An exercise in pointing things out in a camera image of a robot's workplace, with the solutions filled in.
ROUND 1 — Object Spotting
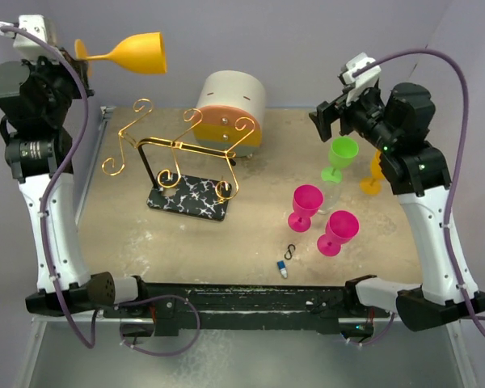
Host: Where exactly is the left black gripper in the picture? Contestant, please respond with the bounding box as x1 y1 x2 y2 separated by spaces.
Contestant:
21 45 94 126

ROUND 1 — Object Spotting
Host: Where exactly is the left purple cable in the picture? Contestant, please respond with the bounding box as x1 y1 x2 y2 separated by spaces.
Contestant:
2 23 98 349

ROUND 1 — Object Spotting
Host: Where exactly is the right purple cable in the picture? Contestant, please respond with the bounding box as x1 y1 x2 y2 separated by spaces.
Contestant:
353 48 485 352

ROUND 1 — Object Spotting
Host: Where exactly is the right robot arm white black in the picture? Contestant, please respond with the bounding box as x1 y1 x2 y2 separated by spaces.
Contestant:
309 82 485 331

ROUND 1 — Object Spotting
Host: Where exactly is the pink wine glass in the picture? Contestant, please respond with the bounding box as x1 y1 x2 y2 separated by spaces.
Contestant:
288 184 324 233
317 210 360 257

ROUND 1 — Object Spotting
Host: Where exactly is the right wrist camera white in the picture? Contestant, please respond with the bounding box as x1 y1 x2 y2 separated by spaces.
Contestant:
339 53 382 106

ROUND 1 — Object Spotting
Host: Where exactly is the white round drawer cabinet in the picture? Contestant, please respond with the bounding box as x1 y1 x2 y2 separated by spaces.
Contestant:
193 70 266 158

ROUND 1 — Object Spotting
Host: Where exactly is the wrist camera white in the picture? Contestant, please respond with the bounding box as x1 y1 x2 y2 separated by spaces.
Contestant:
0 15 60 61
339 53 382 106

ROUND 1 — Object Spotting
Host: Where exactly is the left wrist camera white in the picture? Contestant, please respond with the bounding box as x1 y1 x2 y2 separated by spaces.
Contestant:
0 15 60 61

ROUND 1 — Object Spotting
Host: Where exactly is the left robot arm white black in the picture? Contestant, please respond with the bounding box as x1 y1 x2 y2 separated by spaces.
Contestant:
0 54 150 317

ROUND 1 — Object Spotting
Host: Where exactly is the orange wine glass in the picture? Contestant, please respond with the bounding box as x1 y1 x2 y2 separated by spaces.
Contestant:
360 150 386 196
74 32 167 74

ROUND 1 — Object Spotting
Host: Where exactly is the green wine glass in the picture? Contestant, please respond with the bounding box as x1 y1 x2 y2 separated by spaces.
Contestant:
321 137 359 183

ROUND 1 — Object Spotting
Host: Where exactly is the pink wine glass front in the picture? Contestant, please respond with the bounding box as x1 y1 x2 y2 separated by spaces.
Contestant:
317 210 360 257

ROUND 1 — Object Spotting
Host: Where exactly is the gold wire wine glass rack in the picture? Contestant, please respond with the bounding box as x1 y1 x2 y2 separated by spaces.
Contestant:
100 98 257 221

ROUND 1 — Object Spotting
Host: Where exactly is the purple cable loop under rail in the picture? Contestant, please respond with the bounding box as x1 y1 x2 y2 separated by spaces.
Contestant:
119 294 203 359

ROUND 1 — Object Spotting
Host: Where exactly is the black s-hook carabiner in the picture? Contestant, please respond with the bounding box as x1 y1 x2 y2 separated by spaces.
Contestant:
284 243 296 260

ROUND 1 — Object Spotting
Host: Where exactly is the small blue white bottle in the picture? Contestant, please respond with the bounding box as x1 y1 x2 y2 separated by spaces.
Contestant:
277 260 288 279

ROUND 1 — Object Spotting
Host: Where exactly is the clear wine glass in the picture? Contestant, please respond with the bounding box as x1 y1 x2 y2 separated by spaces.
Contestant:
318 180 343 215

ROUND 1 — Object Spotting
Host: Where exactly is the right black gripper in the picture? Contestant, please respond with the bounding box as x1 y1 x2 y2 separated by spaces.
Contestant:
310 79 399 151

